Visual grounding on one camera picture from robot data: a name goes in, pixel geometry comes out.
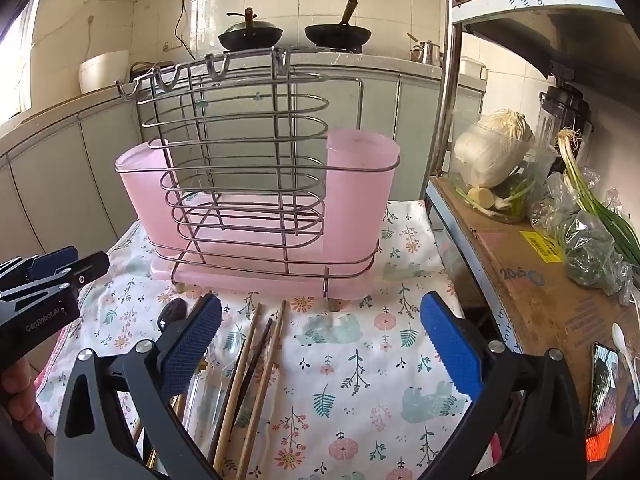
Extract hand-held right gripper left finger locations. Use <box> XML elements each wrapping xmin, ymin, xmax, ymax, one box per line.
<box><xmin>52</xmin><ymin>294</ymin><xmax>223</xmax><ymax>480</ymax></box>

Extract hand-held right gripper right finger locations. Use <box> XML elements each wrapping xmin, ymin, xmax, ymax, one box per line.
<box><xmin>415</xmin><ymin>291</ymin><xmax>588</xmax><ymax>480</ymax></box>

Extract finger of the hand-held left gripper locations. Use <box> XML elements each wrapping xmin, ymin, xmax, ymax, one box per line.
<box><xmin>0</xmin><ymin>251</ymin><xmax>110</xmax><ymax>308</ymax></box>
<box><xmin>0</xmin><ymin>246</ymin><xmax>81</xmax><ymax>286</ymax></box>

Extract black spoon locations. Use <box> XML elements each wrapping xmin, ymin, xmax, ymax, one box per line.
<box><xmin>158</xmin><ymin>298</ymin><xmax>189</xmax><ymax>332</ymax></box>

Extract light wooden chopstick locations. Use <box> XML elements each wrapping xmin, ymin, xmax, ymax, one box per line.
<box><xmin>235</xmin><ymin>300</ymin><xmax>288</xmax><ymax>480</ymax></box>
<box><xmin>212</xmin><ymin>303</ymin><xmax>263</xmax><ymax>473</ymax></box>

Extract dark brown chopstick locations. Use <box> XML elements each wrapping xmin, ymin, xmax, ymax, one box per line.
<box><xmin>206</xmin><ymin>317</ymin><xmax>275</xmax><ymax>463</ymax></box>

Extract pink plastic utensil cup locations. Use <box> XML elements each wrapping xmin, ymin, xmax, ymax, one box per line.
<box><xmin>115</xmin><ymin>138</ymin><xmax>176</xmax><ymax>273</ymax></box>
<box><xmin>326</xmin><ymin>128</ymin><xmax>401</xmax><ymax>273</ymax></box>

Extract metal wire dish rack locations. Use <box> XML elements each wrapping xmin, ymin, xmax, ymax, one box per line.
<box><xmin>114</xmin><ymin>46</ymin><xmax>401</xmax><ymax>306</ymax></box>

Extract person's left hand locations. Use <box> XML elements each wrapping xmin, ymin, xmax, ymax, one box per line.
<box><xmin>0</xmin><ymin>359</ymin><xmax>45</xmax><ymax>423</ymax></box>

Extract clear plastic spoon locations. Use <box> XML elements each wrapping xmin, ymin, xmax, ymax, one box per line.
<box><xmin>184</xmin><ymin>342</ymin><xmax>238</xmax><ymax>433</ymax></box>

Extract brown cardboard sheet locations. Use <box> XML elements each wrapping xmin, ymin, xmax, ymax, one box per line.
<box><xmin>430</xmin><ymin>177</ymin><xmax>640</xmax><ymax>441</ymax></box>

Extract pink plastic drip tray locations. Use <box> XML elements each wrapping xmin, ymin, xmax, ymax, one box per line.
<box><xmin>149</xmin><ymin>195</ymin><xmax>381</xmax><ymax>301</ymax></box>

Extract floral printed cloth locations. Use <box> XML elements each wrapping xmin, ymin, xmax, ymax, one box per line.
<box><xmin>37</xmin><ymin>200</ymin><xmax>506</xmax><ymax>480</ymax></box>

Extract smartphone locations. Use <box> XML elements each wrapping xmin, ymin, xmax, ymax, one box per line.
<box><xmin>585</xmin><ymin>342</ymin><xmax>621</xmax><ymax>462</ymax></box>

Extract white plastic spoon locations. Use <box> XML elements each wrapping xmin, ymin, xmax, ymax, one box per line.
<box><xmin>611</xmin><ymin>322</ymin><xmax>638</xmax><ymax>391</ymax></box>

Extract plastic bag of greens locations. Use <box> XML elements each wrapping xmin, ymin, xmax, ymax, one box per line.
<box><xmin>530</xmin><ymin>172</ymin><xmax>633</xmax><ymax>306</ymax></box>

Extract napa cabbage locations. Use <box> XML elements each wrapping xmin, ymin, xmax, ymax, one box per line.
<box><xmin>454</xmin><ymin>109</ymin><xmax>536</xmax><ymax>188</ymax></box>

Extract window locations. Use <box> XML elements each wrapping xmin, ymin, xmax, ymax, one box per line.
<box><xmin>0</xmin><ymin>0</ymin><xmax>46</xmax><ymax>121</ymax></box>

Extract green onions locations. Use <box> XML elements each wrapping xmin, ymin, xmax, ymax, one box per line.
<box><xmin>556</xmin><ymin>127</ymin><xmax>640</xmax><ymax>261</ymax></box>

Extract metal storage shelf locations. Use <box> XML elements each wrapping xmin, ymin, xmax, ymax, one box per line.
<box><xmin>425</xmin><ymin>0</ymin><xmax>640</xmax><ymax>480</ymax></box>

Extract blender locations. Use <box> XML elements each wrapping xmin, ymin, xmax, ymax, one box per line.
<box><xmin>535</xmin><ymin>85</ymin><xmax>593</xmax><ymax>161</ymax></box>

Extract white box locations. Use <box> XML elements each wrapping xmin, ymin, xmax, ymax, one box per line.
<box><xmin>459</xmin><ymin>56</ymin><xmax>488</xmax><ymax>82</ymax></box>

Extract black wok with lid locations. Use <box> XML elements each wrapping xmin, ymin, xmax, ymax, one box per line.
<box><xmin>217</xmin><ymin>7</ymin><xmax>283</xmax><ymax>52</ymax></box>

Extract small steel pot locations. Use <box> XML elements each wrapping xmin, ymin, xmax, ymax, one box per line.
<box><xmin>406</xmin><ymin>32</ymin><xmax>443</xmax><ymax>65</ymax></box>

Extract black wall cable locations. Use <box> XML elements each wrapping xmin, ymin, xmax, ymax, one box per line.
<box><xmin>174</xmin><ymin>0</ymin><xmax>197</xmax><ymax>58</ymax></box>

